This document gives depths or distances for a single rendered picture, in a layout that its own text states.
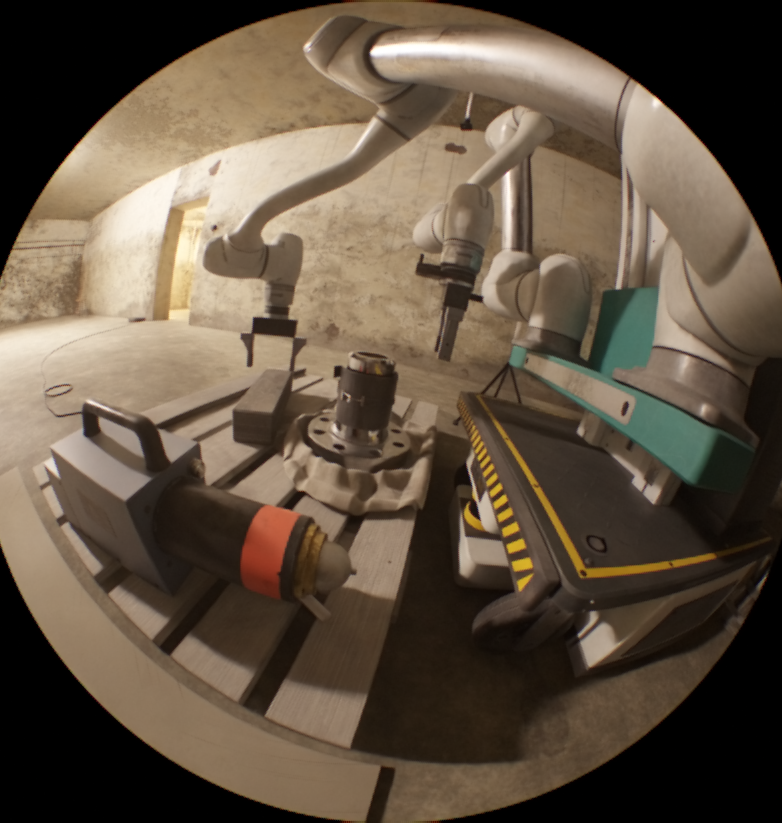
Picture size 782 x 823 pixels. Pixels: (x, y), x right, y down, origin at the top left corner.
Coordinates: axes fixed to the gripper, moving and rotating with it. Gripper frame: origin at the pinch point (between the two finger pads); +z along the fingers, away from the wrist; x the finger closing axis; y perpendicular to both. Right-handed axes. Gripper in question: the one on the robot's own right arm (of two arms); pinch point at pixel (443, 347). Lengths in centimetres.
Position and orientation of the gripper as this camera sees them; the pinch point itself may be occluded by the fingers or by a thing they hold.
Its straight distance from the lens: 61.7
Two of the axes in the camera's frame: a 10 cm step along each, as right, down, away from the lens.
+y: 9.8, 2.2, -0.4
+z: -1.9, 9.2, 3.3
